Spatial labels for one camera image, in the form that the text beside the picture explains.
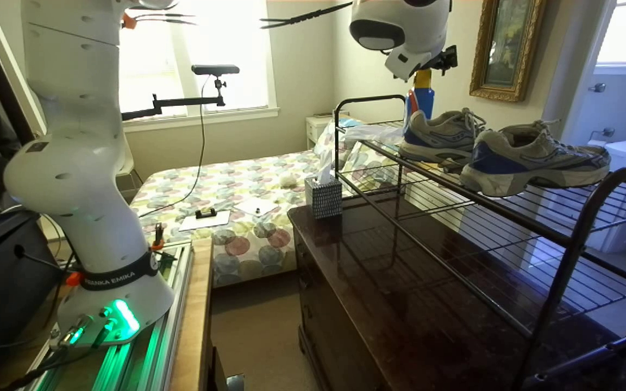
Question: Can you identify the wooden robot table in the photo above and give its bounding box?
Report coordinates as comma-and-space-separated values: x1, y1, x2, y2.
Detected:
168, 235, 214, 391

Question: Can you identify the black exterior camera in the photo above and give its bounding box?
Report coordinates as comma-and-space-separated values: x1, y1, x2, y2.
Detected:
188, 64, 244, 78

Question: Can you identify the black electronics box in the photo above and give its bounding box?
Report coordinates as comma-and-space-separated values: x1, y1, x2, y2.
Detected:
0, 205, 64, 367

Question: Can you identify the black metal shoe rack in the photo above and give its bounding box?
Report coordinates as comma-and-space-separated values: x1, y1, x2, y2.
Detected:
333, 94, 626, 388

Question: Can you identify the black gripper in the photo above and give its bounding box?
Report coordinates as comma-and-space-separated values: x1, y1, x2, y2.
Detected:
420, 43, 460, 76

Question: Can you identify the white panel door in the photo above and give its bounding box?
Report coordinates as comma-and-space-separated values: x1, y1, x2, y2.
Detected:
563, 0, 626, 148

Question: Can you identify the thin black camera cable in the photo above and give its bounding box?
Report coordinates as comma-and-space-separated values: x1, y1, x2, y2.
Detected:
136, 76, 210, 219

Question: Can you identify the white plastic bag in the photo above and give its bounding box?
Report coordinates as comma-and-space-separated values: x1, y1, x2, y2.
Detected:
310, 115, 404, 181

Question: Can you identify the dark wooden dresser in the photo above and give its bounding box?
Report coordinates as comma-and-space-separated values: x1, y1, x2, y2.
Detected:
287, 189, 626, 391

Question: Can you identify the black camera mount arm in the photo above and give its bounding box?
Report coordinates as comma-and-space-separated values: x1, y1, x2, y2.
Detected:
120, 75, 227, 125

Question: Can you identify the white clipboard with black clip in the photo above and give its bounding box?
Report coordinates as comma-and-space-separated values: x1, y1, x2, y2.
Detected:
177, 207, 232, 232

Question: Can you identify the gold framed picture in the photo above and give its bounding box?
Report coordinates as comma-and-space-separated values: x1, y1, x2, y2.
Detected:
469, 0, 548, 104

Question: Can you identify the blue spray bottle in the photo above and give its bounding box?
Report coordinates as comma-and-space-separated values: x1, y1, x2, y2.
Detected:
404, 67, 438, 125

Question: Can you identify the bed with dotted cover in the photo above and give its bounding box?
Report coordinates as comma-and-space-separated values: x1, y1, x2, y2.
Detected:
129, 148, 343, 291

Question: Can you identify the grey blue sneaker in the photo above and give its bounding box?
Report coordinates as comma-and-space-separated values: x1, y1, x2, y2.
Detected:
397, 106, 487, 175
460, 118, 613, 201

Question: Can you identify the white printed paper sheet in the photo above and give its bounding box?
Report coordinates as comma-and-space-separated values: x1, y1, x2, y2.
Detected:
244, 197, 281, 221

